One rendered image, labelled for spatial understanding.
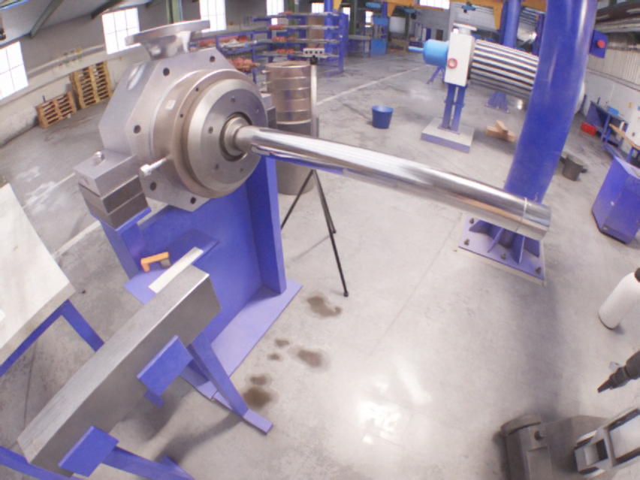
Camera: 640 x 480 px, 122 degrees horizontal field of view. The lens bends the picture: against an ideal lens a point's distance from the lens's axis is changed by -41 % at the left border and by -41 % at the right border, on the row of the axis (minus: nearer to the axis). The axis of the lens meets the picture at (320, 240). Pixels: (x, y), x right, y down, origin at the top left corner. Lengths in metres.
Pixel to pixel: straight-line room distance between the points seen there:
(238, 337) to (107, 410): 1.03
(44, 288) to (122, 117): 0.53
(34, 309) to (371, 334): 1.47
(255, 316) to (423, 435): 1.05
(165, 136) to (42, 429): 0.72
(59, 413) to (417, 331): 1.57
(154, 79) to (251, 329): 1.27
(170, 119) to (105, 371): 0.58
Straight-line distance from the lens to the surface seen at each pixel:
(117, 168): 0.81
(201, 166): 0.77
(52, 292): 0.96
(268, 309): 1.69
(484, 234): 2.48
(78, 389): 0.70
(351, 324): 1.65
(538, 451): 1.50
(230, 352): 1.58
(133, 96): 0.86
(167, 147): 0.77
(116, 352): 0.69
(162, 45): 0.92
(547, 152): 2.14
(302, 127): 2.29
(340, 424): 1.42
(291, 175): 2.48
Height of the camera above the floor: 1.37
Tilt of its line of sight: 41 degrees down
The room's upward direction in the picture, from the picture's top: 1 degrees clockwise
